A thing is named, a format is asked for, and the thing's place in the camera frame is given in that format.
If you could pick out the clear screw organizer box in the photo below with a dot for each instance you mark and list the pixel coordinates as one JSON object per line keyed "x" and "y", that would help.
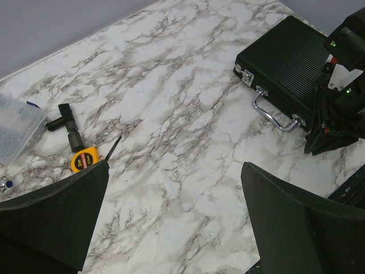
{"x": 22, "y": 127}

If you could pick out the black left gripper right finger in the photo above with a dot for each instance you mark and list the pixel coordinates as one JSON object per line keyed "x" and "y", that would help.
{"x": 297, "y": 231}

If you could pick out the white plastic faucet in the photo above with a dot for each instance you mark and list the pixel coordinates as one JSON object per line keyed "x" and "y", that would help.
{"x": 6, "y": 185}

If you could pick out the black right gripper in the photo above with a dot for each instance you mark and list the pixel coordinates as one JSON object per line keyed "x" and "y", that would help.
{"x": 338, "y": 119}

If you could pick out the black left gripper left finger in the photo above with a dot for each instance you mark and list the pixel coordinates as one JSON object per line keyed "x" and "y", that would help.
{"x": 49, "y": 230}

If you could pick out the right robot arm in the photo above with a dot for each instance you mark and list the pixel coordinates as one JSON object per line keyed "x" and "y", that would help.
{"x": 346, "y": 47}

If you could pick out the black T-shaped pipe fitting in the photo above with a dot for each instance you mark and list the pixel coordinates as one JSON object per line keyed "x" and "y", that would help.
{"x": 68, "y": 121}

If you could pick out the yellow tape measure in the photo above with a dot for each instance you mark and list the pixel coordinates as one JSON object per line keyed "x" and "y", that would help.
{"x": 85, "y": 158}

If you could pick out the black poker case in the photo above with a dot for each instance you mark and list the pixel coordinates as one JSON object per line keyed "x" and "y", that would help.
{"x": 285, "y": 63}

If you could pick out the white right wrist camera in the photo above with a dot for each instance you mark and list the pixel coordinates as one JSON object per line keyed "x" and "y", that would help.
{"x": 341, "y": 77}

